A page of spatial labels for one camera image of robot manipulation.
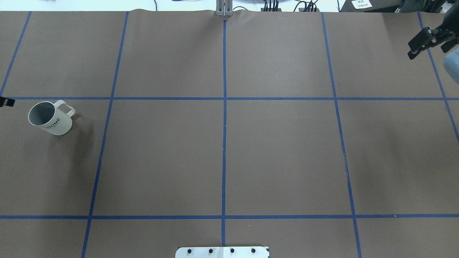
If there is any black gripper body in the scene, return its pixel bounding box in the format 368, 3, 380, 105
436, 5, 459, 43

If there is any white mug grey inside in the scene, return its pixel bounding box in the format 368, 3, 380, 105
28, 100, 76, 136

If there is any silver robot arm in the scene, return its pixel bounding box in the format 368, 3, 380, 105
407, 2, 459, 84

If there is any black box with label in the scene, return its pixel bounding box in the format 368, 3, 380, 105
340, 0, 401, 13

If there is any aluminium frame post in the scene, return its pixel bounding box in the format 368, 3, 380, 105
215, 0, 233, 17

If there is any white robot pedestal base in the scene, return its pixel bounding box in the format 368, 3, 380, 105
175, 246, 270, 258

